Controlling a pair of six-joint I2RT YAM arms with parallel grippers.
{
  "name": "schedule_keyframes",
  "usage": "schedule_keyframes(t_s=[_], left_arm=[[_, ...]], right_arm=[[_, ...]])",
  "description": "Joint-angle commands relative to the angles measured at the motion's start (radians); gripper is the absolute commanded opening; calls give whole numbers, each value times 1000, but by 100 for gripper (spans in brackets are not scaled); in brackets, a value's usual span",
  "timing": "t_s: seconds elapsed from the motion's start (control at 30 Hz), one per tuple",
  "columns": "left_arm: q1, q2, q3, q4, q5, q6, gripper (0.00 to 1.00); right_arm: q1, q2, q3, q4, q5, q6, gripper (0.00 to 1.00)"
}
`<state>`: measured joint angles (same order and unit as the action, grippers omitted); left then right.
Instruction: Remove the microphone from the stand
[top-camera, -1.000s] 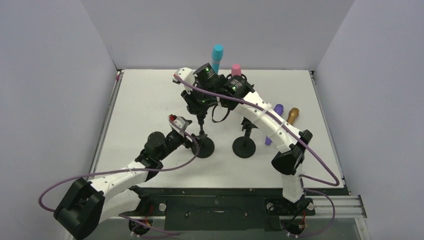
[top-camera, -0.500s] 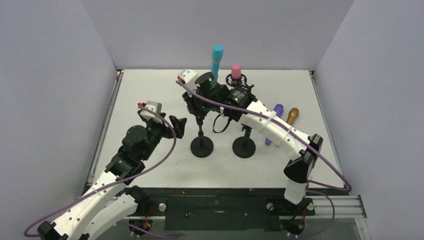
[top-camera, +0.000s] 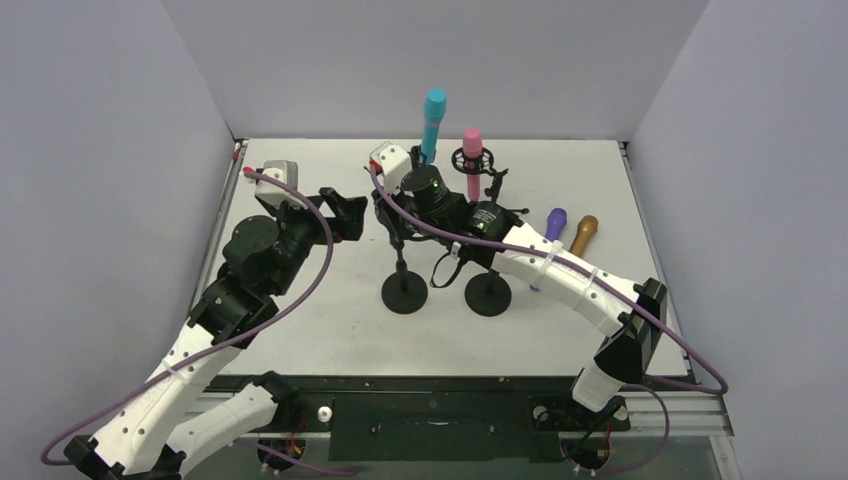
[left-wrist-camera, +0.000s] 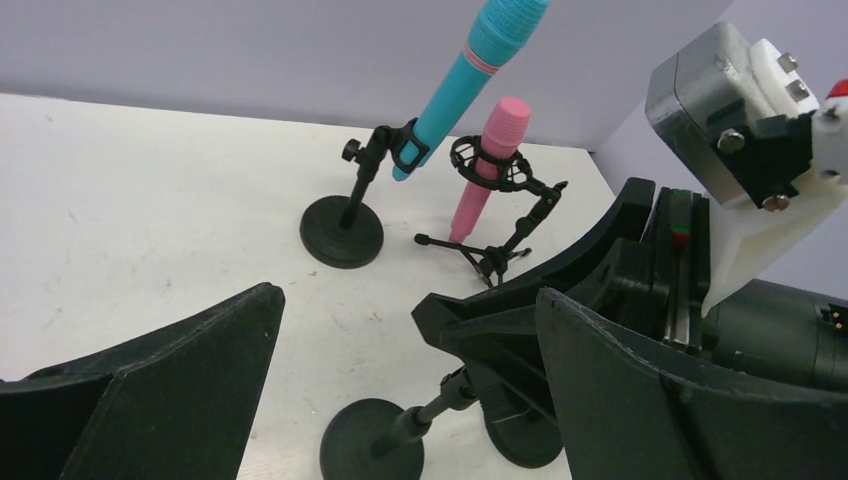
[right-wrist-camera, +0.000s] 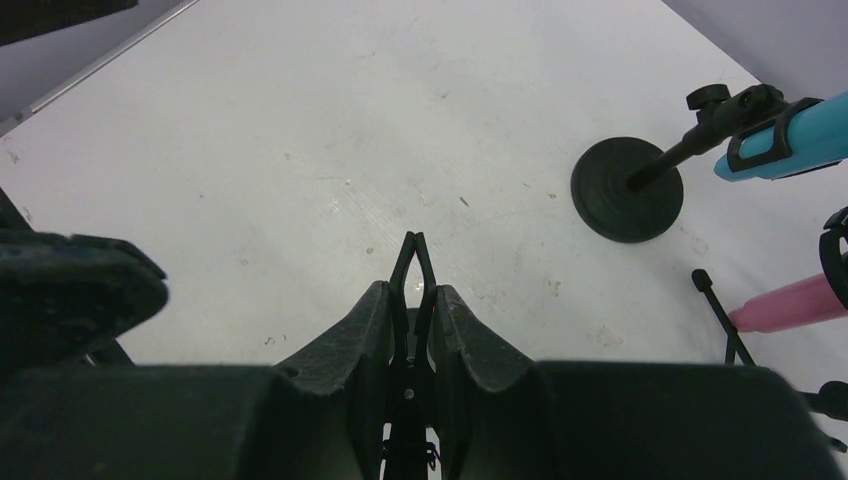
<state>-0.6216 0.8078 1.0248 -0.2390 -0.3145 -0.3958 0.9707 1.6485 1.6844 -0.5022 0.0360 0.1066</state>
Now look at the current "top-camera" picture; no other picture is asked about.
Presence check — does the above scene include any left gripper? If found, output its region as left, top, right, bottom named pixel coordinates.
left=266, top=187, right=366, bottom=297

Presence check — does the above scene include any gold mic black stand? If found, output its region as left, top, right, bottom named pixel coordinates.
left=381, top=236, right=428, bottom=315

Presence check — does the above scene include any black tripod shock mount stand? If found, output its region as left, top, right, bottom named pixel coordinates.
left=448, top=147, right=509, bottom=223

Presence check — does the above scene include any purple mic black stand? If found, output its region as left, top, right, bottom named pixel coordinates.
left=464, top=270, right=512, bottom=317

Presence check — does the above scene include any pink microphone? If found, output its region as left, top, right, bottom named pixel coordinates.
left=462, top=128, right=483, bottom=202

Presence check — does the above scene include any cyan microphone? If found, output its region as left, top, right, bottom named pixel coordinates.
left=420, top=88, right=447, bottom=164

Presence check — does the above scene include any purple microphone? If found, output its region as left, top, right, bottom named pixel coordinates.
left=530, top=208, right=568, bottom=292

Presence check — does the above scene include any gold microphone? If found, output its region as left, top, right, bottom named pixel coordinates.
left=569, top=215, right=599, bottom=258

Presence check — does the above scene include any cyan mic black stand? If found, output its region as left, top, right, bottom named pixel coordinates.
left=409, top=145, right=426, bottom=170

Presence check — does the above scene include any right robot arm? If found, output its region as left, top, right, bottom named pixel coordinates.
left=369, top=166, right=674, bottom=427

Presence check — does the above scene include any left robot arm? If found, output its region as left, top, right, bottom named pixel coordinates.
left=64, top=187, right=368, bottom=479

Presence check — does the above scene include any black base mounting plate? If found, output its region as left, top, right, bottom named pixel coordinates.
left=206, top=374, right=664, bottom=463

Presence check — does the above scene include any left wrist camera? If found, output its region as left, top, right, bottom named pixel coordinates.
left=242, top=160, right=306, bottom=214

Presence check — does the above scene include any aluminium frame rail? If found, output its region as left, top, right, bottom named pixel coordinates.
left=185, top=390, right=735, bottom=440

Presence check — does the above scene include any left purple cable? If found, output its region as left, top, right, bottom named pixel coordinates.
left=39, top=168, right=335, bottom=467

